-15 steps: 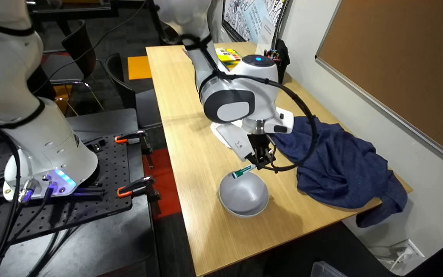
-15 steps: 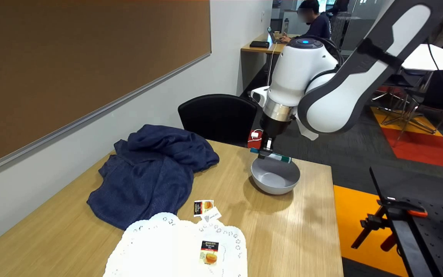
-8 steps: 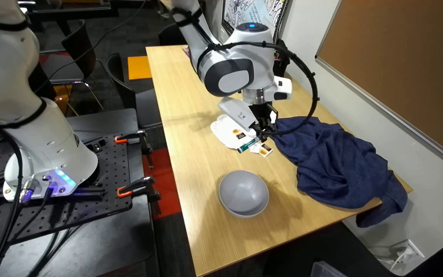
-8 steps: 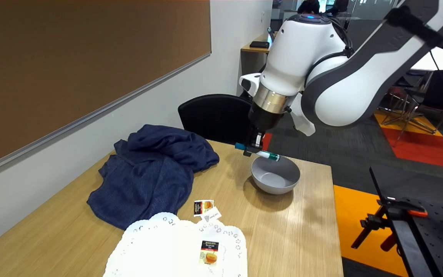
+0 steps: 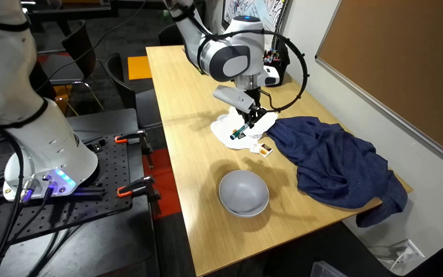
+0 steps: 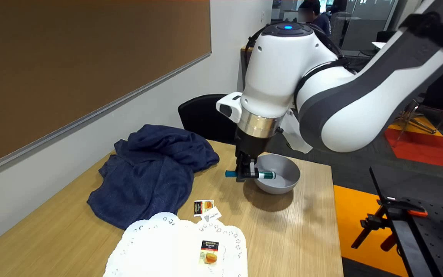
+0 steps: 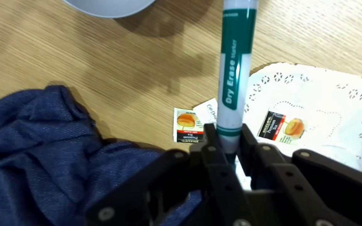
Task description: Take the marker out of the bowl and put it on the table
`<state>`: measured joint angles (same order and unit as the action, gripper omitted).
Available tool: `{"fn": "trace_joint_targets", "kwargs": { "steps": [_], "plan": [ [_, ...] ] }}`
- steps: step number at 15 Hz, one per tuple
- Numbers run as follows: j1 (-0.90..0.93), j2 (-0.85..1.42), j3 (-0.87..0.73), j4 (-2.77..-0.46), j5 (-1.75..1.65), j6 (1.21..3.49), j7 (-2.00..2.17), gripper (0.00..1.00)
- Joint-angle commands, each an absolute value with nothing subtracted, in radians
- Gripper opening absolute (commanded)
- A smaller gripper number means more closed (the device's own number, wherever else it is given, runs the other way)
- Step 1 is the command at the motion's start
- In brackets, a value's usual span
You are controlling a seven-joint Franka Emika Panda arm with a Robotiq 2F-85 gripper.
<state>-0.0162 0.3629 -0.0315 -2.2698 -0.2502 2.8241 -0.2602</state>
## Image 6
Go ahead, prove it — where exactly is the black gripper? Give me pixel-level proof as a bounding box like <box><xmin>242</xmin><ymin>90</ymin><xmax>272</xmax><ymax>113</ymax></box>
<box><xmin>233</xmin><ymin>128</ymin><xmax>271</xmax><ymax>185</ymax></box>

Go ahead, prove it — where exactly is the teal and white marker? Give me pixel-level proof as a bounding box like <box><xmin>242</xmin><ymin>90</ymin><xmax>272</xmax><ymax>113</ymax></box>
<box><xmin>223</xmin><ymin>170</ymin><xmax>280</xmax><ymax>182</ymax></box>

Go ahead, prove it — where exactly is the grey round bowl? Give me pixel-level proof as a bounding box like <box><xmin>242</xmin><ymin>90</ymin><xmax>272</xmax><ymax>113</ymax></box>
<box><xmin>251</xmin><ymin>153</ymin><xmax>302</xmax><ymax>197</ymax></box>

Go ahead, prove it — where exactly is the black padded chair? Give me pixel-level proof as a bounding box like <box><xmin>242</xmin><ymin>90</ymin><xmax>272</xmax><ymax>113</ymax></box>
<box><xmin>177</xmin><ymin>93</ymin><xmax>243</xmax><ymax>147</ymax></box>

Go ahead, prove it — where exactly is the dark blue cloth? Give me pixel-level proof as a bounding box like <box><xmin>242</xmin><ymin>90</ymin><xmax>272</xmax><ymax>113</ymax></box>
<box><xmin>86</xmin><ymin>124</ymin><xmax>222</xmax><ymax>231</ymax></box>

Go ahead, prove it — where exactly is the white lace paper doily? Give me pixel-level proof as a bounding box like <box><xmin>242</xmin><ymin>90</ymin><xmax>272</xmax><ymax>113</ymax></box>
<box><xmin>102</xmin><ymin>211</ymin><xmax>249</xmax><ymax>277</ymax></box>

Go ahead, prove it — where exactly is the red and black clamp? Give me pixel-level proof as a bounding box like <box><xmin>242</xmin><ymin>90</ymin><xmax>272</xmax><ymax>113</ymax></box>
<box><xmin>351</xmin><ymin>197</ymin><xmax>429</xmax><ymax>253</ymax></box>

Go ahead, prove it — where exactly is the person with dark hair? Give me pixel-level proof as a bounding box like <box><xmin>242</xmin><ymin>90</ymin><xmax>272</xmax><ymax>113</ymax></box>
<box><xmin>297</xmin><ymin>0</ymin><xmax>334</xmax><ymax>36</ymax></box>

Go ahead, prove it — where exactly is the black perforated work table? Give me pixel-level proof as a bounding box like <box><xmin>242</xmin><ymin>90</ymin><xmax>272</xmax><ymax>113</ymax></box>
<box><xmin>368</xmin><ymin>165</ymin><xmax>443</xmax><ymax>277</ymax></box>

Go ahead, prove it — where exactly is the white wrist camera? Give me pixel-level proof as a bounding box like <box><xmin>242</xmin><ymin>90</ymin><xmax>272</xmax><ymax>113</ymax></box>
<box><xmin>216</xmin><ymin>91</ymin><xmax>245</xmax><ymax>125</ymax></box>

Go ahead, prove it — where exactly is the brown wall pin board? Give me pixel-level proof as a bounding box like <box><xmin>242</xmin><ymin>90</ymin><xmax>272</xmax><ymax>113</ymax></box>
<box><xmin>0</xmin><ymin>0</ymin><xmax>214</xmax><ymax>179</ymax></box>

